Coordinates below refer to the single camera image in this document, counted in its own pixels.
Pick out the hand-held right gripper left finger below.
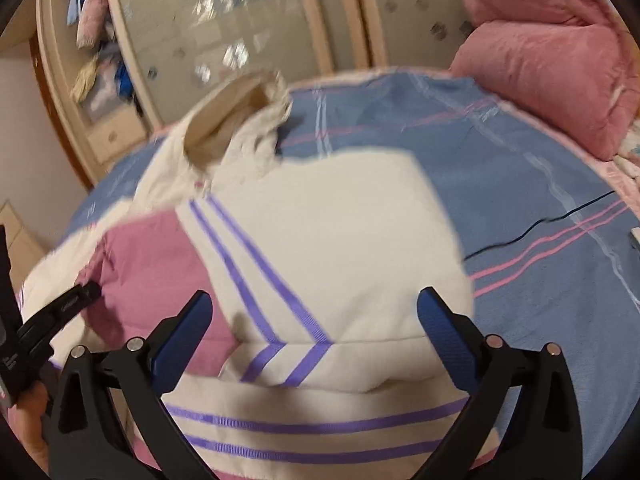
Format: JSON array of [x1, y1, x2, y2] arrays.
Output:
[[42, 289, 216, 480]]

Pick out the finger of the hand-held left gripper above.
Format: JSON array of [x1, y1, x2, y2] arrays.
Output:
[[17, 281, 103, 335]]

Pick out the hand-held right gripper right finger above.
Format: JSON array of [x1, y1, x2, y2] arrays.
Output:
[[416, 286, 598, 480]]

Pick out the white pink hooded puffer jacket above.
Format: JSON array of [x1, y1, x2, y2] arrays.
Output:
[[17, 71, 501, 480]]

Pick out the blue clothes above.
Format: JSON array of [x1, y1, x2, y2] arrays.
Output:
[[97, 40, 143, 111]]

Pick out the person's left hand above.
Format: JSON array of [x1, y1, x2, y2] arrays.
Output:
[[6, 379, 51, 471]]

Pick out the blue striped bed sheet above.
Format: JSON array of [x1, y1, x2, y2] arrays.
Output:
[[65, 67, 640, 466]]

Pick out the translucent storage box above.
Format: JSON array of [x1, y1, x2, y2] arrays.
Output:
[[80, 67, 133, 121]]

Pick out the yellow cloth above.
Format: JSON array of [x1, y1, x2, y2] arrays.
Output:
[[70, 55, 101, 103]]

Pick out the light floral cloth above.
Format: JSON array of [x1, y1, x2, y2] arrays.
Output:
[[610, 120, 640, 191]]

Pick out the pink quilt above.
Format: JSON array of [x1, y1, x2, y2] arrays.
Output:
[[448, 0, 636, 161]]

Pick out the pink padded garment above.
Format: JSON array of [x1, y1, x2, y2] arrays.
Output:
[[75, 0, 113, 51]]

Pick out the cream wardrobe with glass doors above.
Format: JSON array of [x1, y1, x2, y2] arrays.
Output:
[[30, 0, 481, 191]]

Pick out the black cable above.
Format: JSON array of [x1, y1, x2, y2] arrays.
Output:
[[463, 190, 617, 261]]

